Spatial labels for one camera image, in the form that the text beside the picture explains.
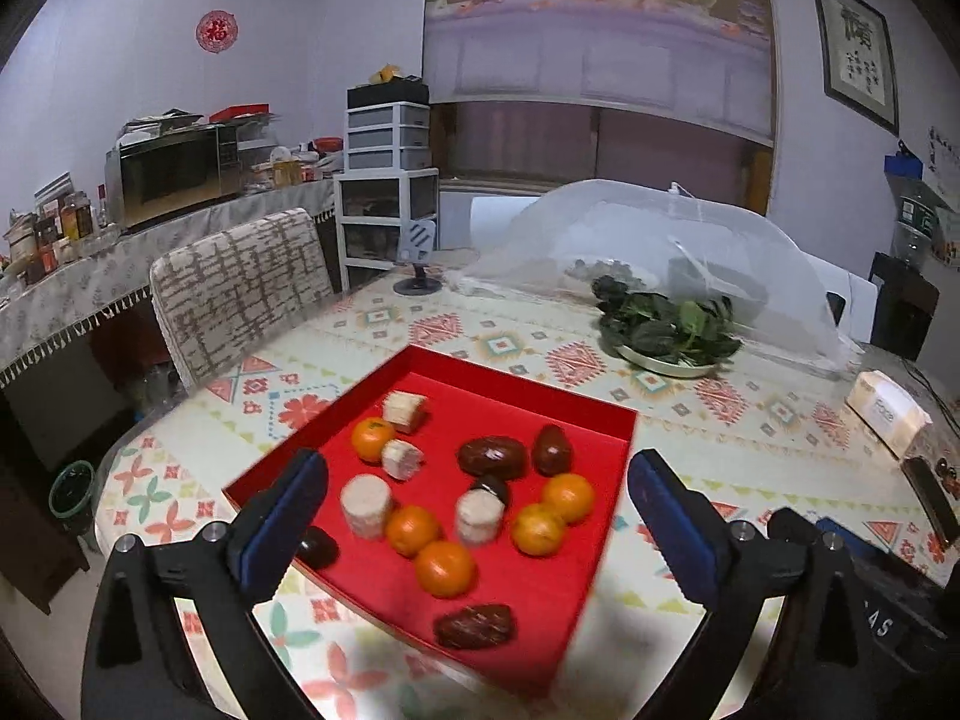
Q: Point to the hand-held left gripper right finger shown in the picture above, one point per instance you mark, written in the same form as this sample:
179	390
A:
675	517

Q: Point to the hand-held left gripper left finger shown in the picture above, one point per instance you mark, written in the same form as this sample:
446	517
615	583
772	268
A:
289	510

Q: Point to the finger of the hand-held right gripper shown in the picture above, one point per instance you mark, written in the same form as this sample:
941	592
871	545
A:
834	529

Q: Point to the small dark round fruit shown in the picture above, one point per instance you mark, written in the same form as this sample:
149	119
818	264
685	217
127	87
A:
319	546
495	487

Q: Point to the orange with green stem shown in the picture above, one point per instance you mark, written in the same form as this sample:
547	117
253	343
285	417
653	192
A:
373	440

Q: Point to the large reddish brown date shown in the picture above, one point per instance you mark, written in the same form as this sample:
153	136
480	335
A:
475	626
489	457
553	450

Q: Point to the white cake piece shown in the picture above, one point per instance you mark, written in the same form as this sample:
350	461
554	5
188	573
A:
405	411

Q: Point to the red tray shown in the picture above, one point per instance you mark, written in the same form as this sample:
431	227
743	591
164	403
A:
450	405

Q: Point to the black flat device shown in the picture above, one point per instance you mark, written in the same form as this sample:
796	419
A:
930	499

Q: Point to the tissue box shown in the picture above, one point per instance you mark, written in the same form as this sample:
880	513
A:
885	409

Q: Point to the patterned tablecloth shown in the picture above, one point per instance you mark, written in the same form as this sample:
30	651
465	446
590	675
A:
750	405

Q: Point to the metal plate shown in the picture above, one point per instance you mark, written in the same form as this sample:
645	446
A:
667	369

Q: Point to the leafy greens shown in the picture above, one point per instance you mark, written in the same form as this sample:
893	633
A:
667	330

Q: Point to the green bucket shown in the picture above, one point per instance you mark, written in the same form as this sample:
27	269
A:
73	491

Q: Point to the patterned fabric chair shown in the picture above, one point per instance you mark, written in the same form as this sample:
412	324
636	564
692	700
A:
240	292

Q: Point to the white chair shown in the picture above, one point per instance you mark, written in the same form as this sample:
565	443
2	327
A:
487	221
851	292

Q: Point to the plate of dark food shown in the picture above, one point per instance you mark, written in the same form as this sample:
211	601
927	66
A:
607	270

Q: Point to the white mesh food cover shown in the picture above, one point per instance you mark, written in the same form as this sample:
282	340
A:
637	217

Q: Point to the white plastic drawer unit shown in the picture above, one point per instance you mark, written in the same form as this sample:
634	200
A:
386	210

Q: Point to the grey tasselled counter cloth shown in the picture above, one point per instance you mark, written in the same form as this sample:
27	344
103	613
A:
75	277

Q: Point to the hanging plastic bag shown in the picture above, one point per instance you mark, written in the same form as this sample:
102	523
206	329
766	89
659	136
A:
919	217

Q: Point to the silver microwave oven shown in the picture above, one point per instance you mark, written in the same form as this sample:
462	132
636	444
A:
172	172

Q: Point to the group of bottles and jars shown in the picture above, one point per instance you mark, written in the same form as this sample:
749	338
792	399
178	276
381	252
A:
52	229

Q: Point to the grey plastic drawer unit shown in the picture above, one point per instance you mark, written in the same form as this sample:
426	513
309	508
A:
386	136

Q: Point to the flat red box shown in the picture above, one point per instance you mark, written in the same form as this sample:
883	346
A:
240	111

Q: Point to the black box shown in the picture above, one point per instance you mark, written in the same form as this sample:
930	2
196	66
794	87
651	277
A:
386	95

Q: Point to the framed calligraphy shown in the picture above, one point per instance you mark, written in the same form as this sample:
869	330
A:
855	45

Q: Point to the red paper-cut wall decoration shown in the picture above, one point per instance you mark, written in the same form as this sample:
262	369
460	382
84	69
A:
217	31

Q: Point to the large wall painting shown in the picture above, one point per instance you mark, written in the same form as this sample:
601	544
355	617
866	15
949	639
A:
600	15

